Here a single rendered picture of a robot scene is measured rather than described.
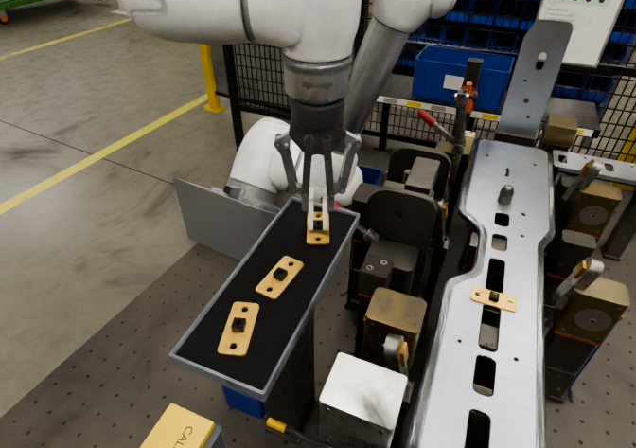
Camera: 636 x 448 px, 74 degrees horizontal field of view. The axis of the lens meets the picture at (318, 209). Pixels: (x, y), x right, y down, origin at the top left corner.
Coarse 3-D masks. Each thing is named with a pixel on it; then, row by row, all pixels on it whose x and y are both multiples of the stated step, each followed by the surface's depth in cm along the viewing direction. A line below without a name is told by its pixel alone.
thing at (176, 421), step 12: (168, 408) 49; (180, 408) 49; (168, 420) 48; (180, 420) 48; (192, 420) 48; (204, 420) 48; (156, 432) 47; (168, 432) 47; (180, 432) 47; (192, 432) 47; (204, 432) 47; (144, 444) 46; (156, 444) 46; (168, 444) 46; (180, 444) 46; (192, 444) 46
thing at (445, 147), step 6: (438, 144) 119; (444, 144) 119; (450, 144) 119; (438, 150) 116; (444, 150) 116; (450, 150) 116; (450, 156) 116; (456, 156) 115; (456, 162) 116; (450, 168) 118; (456, 168) 117; (450, 174) 119; (450, 180) 120; (450, 186) 121; (432, 240) 135; (432, 246) 136
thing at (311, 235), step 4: (316, 212) 76; (320, 212) 76; (308, 216) 75; (308, 220) 74; (316, 220) 73; (320, 220) 73; (308, 224) 73; (316, 224) 72; (320, 224) 72; (328, 224) 73; (308, 228) 73; (316, 228) 72; (320, 228) 72; (328, 228) 73; (308, 232) 72; (312, 232) 72; (316, 232) 72; (320, 232) 72; (324, 232) 72; (328, 232) 72; (308, 236) 71; (312, 236) 71; (316, 236) 71; (320, 236) 71; (324, 236) 71; (328, 236) 71; (308, 240) 70; (312, 240) 70; (320, 240) 70; (324, 240) 70; (328, 240) 70; (312, 244) 70; (316, 244) 70; (320, 244) 70; (324, 244) 70
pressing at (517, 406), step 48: (480, 144) 129; (480, 192) 109; (528, 192) 109; (480, 240) 95; (528, 240) 95; (528, 288) 84; (432, 336) 75; (528, 336) 75; (432, 384) 68; (528, 384) 68; (432, 432) 62; (528, 432) 62
